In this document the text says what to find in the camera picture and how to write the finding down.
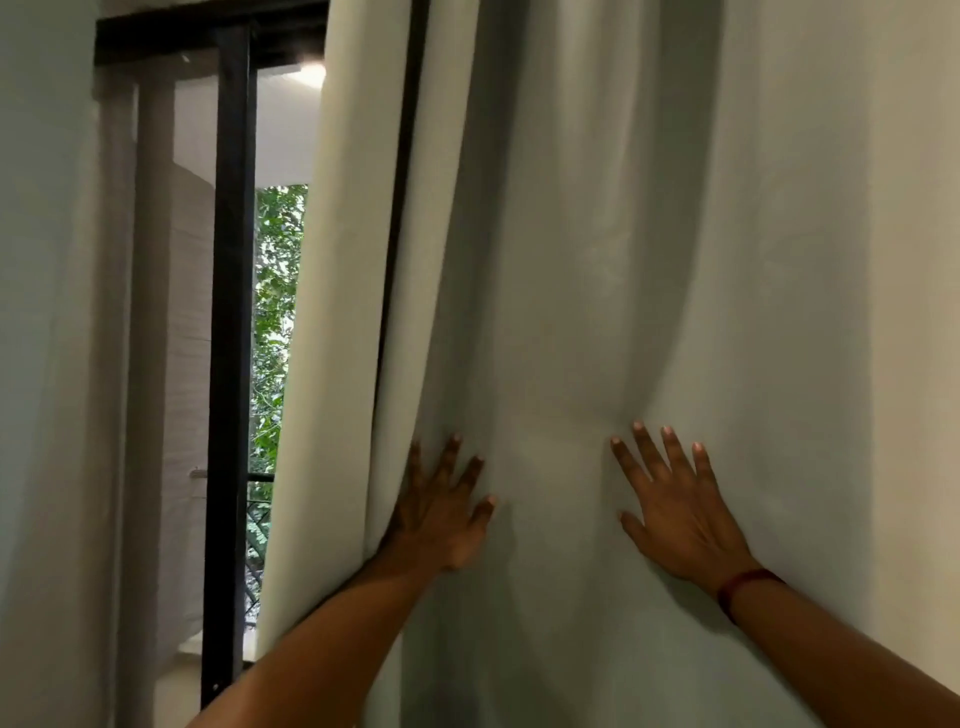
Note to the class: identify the person's right hand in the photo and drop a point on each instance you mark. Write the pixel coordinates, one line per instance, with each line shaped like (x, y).
(686, 525)

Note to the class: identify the person's left hand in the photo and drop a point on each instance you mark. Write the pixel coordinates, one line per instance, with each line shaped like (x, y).
(439, 525)

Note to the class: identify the light teal curtain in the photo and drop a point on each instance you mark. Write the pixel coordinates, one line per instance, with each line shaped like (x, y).
(45, 375)
(600, 225)

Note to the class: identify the person's left forearm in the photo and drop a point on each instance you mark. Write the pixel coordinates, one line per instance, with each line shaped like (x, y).
(322, 652)

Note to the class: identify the person's right forearm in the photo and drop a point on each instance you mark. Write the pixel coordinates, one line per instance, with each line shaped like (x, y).
(847, 660)

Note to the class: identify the red wrist band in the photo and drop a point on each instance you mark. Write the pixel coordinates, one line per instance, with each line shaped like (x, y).
(746, 583)

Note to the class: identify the black balcony railing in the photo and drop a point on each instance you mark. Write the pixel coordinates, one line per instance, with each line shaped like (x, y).
(259, 477)

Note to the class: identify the green tree outside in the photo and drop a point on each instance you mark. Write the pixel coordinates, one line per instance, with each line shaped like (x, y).
(277, 300)

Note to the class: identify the grey mesh window screen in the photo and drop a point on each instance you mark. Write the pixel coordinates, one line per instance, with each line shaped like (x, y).
(172, 300)

